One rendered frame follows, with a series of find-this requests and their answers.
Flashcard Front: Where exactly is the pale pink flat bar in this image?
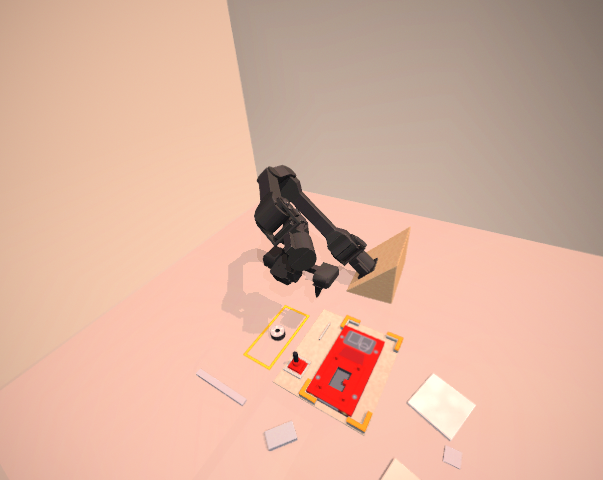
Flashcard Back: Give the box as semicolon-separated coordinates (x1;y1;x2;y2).
196;368;247;407

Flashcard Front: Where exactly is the white flat rectangular sheet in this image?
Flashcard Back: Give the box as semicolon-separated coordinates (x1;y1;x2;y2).
407;373;476;441

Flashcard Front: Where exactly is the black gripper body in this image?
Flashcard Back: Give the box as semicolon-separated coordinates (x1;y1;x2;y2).
263;246;339;289

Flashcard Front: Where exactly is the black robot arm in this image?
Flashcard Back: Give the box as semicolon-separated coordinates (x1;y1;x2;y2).
254;165;378;285

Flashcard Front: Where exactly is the pale pink flat block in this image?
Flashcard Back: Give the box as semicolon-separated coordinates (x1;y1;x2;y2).
264;420;298;451

